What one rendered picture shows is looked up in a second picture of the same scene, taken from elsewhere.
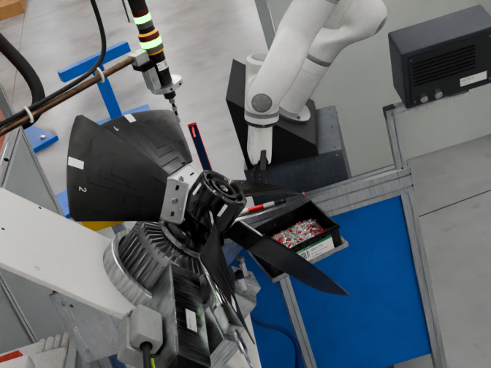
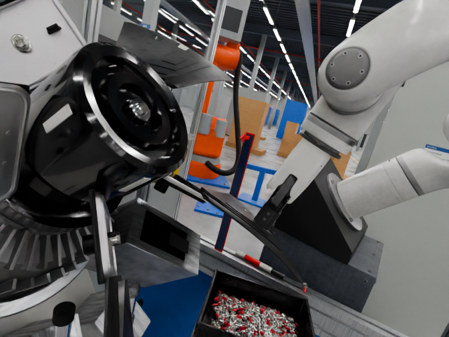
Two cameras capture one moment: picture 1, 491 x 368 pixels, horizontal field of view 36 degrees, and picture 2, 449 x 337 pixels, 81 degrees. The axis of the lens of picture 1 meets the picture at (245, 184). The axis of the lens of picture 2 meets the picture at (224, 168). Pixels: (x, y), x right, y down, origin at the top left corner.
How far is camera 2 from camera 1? 146 cm
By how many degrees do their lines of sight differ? 25
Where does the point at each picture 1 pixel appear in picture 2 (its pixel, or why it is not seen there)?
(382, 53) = (413, 254)
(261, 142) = (298, 162)
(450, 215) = not seen: outside the picture
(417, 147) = (394, 326)
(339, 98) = not seen: hidden behind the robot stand
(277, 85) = (404, 40)
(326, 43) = (437, 166)
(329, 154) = (359, 273)
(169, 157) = (158, 69)
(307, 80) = (386, 192)
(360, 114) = not seen: hidden behind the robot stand
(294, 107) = (353, 209)
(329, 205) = (323, 322)
